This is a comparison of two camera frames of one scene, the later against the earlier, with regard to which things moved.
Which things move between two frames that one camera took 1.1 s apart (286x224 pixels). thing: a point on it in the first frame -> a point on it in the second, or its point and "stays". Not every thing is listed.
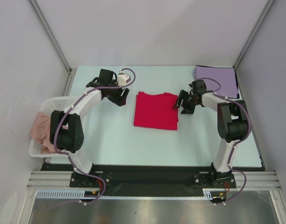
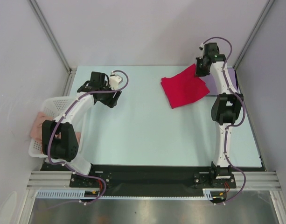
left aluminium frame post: x=49 y=31 stays
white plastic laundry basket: x=58 y=103 stays
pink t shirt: x=40 y=132 stays
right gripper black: x=183 y=94 -> x=198 y=73
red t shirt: x=156 y=111 -> x=184 y=87
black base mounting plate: x=152 y=180 stays
